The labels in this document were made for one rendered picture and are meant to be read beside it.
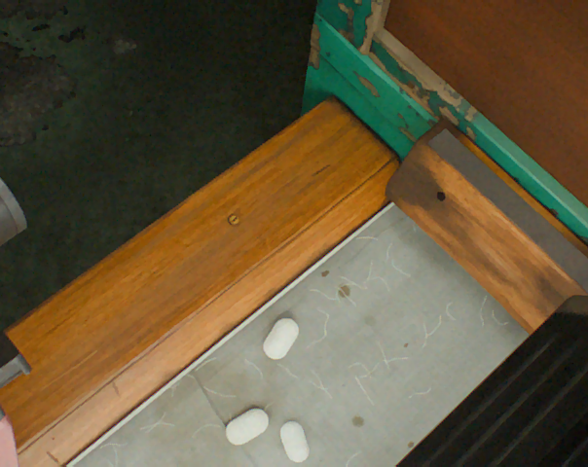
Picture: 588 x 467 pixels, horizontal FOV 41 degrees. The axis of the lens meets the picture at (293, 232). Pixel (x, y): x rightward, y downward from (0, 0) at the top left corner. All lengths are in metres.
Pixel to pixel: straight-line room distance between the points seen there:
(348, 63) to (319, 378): 0.29
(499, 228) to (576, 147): 0.09
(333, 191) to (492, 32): 0.21
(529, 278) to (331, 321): 0.17
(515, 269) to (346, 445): 0.20
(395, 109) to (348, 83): 0.06
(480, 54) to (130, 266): 0.34
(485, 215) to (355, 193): 0.14
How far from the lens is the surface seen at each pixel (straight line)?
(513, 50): 0.60
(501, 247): 0.65
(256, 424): 0.65
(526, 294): 0.66
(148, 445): 0.67
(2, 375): 0.50
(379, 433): 0.68
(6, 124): 1.73
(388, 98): 0.72
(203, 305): 0.68
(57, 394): 0.67
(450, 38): 0.64
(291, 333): 0.67
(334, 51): 0.75
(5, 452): 0.52
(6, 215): 0.50
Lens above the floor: 1.40
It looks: 64 degrees down
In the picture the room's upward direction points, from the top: 9 degrees clockwise
